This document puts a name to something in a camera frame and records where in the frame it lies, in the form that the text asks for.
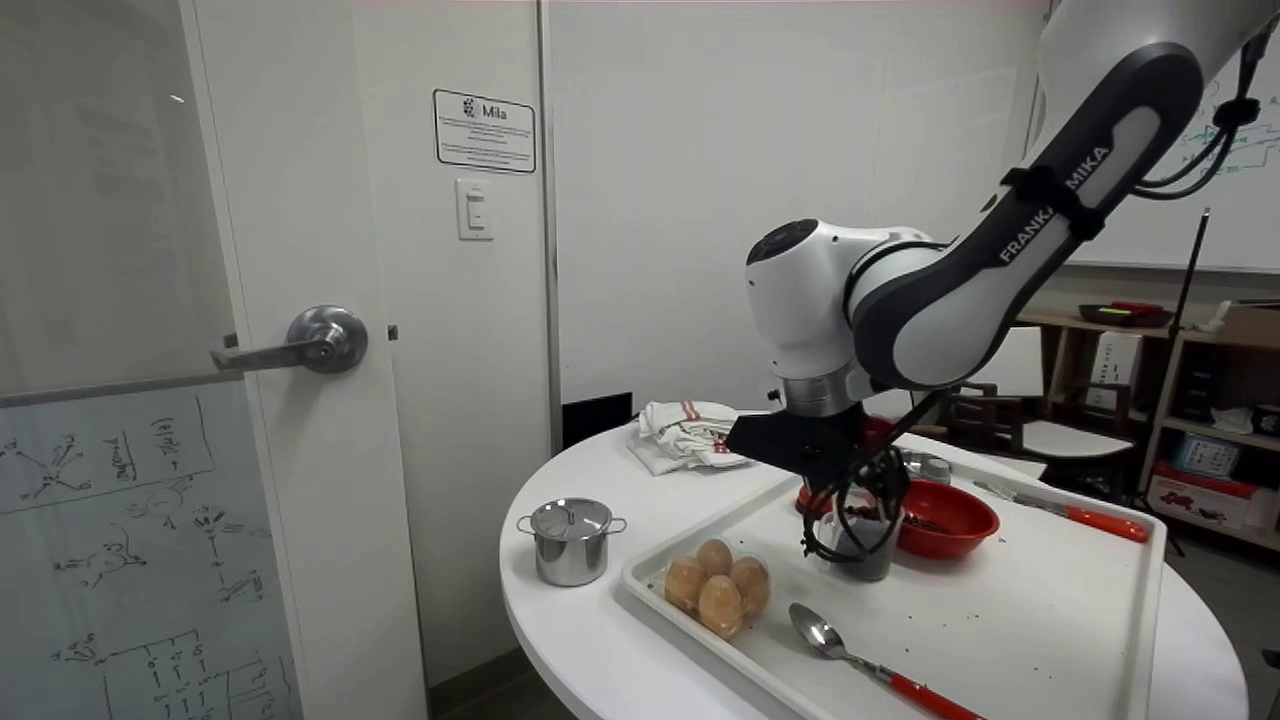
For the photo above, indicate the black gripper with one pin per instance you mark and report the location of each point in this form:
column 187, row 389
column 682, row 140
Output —
column 803, row 442

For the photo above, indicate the grey metal cup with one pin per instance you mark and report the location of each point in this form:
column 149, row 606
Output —
column 865, row 549

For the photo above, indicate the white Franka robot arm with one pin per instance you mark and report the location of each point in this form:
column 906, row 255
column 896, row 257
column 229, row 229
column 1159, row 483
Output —
column 963, row 293

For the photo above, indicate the small metal bowl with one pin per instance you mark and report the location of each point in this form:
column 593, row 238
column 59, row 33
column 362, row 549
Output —
column 930, row 466

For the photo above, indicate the red plastic bowl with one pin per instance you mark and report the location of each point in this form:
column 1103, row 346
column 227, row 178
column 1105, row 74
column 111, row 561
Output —
column 951, row 521

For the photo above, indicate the orange round lid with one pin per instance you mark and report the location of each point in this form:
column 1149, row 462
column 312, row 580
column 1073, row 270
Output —
column 806, row 502

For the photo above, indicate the red plastic cup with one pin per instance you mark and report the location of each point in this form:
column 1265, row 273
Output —
column 882, row 431

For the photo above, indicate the round bread bun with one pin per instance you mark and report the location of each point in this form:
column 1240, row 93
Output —
column 718, row 553
column 748, row 580
column 687, row 580
column 722, row 606

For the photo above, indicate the white cloth with red stripes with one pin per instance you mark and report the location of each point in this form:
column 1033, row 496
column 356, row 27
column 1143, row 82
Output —
column 682, row 434

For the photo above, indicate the white plastic tray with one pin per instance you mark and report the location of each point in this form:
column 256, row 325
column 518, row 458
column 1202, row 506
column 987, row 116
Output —
column 1012, row 625

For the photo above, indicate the chair with white back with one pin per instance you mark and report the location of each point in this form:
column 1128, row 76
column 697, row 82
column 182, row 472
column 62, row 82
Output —
column 1021, row 367

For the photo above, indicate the white chair seat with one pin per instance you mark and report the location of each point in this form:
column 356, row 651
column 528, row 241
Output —
column 1073, row 437

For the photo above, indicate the steel pot lid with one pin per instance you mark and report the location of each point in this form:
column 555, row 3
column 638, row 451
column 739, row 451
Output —
column 571, row 515

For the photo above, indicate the small steel pot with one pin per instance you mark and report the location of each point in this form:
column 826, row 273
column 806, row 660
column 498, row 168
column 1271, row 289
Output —
column 571, row 553

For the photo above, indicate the red flat object on shelf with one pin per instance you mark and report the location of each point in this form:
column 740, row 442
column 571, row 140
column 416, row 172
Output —
column 1120, row 314

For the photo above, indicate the red and white box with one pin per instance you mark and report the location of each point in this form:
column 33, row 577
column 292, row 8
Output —
column 1214, row 502

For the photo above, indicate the wooden shelf unit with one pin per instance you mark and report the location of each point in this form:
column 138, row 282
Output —
column 1214, row 403

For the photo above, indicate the black thin pole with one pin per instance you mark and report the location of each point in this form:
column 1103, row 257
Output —
column 1181, row 322

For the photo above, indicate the white door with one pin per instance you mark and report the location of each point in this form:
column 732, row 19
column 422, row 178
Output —
column 442, row 403

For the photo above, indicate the brown cardboard box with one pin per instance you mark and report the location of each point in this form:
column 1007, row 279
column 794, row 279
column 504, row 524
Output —
column 1247, row 325

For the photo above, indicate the white paper door sign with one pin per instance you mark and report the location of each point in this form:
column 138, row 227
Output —
column 481, row 131

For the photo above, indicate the whiteboard panel with scribbles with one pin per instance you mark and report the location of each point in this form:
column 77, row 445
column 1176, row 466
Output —
column 135, row 561

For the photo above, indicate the black box by wall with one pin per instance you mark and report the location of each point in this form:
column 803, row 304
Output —
column 596, row 419

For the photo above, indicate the white light switch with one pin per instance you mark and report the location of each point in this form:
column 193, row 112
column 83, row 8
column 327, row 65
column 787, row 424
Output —
column 473, row 210

